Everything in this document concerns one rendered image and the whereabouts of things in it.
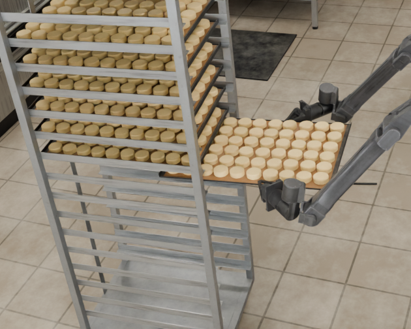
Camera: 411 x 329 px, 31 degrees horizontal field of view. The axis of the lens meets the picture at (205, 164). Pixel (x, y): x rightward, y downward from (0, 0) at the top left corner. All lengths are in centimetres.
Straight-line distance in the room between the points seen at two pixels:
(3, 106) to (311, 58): 213
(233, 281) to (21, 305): 104
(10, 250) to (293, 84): 218
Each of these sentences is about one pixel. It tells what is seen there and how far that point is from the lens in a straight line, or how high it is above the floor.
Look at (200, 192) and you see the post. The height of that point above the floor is 98.
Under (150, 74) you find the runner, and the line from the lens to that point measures 237.
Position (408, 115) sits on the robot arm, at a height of 136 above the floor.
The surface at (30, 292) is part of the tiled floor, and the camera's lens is 380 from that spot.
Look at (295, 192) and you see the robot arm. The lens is 232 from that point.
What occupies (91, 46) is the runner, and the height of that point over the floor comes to 150.
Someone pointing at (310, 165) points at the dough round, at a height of 104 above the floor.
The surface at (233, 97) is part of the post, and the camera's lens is 283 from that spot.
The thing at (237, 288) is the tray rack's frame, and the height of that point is 15.
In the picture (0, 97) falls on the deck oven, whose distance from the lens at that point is 494.
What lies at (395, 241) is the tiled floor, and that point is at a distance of 380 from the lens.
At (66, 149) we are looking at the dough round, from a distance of 274.
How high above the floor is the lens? 252
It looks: 35 degrees down
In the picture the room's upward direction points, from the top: 8 degrees counter-clockwise
